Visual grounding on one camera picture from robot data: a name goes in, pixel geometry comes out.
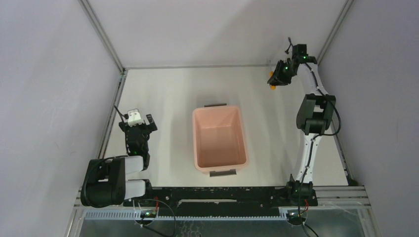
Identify yellow black screwdriver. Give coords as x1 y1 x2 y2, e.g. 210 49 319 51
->
269 71 276 90

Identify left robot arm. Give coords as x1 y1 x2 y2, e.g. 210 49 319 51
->
81 113 158 208

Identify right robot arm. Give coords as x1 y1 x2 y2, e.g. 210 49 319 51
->
267 43 337 205

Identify pink plastic bin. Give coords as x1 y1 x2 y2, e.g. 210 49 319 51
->
192 104 249 178

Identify left controller board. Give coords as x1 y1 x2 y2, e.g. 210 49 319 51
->
140 211 157 219

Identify controller board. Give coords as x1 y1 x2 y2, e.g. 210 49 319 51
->
140 211 157 219
287 210 307 219

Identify right controller board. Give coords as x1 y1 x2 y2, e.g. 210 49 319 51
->
287 210 307 219

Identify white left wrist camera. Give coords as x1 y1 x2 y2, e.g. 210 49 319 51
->
127 109 145 127

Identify grey slotted cable duct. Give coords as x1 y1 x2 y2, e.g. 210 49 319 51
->
84 209 288 221

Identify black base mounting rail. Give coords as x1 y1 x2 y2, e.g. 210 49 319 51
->
123 186 318 216

